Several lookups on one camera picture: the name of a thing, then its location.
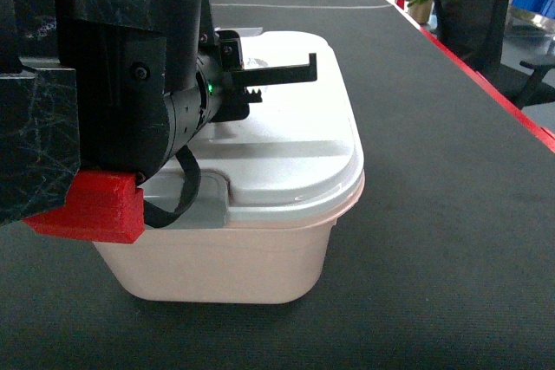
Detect white storage box lid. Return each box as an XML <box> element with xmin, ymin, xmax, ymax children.
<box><xmin>140</xmin><ymin>30</ymin><xmax>365</xmax><ymax>229</ymax></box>

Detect pink plastic storage box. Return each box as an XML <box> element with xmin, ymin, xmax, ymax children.
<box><xmin>93</xmin><ymin>187</ymin><xmax>365</xmax><ymax>305</ymax></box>

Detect red metal frame table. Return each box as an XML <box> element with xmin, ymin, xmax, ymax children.
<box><xmin>385</xmin><ymin>0</ymin><xmax>555</xmax><ymax>153</ymax></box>

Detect black office chair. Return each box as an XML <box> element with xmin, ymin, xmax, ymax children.
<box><xmin>434</xmin><ymin>0</ymin><xmax>554</xmax><ymax>109</ymax></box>

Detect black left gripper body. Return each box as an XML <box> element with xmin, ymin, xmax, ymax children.
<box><xmin>196</xmin><ymin>29</ymin><xmax>262</xmax><ymax>123</ymax></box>

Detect blue bins on far shelf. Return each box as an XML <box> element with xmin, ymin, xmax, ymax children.
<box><xmin>512</xmin><ymin>0</ymin><xmax>555</xmax><ymax>19</ymax></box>

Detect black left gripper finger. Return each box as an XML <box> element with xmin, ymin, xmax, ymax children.
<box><xmin>230</xmin><ymin>53</ymin><xmax>317</xmax><ymax>84</ymax></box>

